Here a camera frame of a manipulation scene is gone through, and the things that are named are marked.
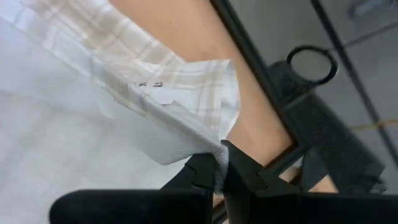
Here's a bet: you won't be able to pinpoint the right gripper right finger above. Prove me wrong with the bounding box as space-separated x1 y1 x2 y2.
221 139 398 224

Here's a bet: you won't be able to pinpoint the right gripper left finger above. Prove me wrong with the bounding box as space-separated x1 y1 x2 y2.
49 152 217 224

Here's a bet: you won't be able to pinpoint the white plaid towel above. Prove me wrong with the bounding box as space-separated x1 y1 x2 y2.
0 0 242 224

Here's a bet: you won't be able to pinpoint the yellow hanging cable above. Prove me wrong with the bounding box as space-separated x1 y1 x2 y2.
351 118 398 131

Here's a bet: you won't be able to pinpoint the black hanging cable with coil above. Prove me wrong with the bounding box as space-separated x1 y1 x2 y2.
285 21 398 85

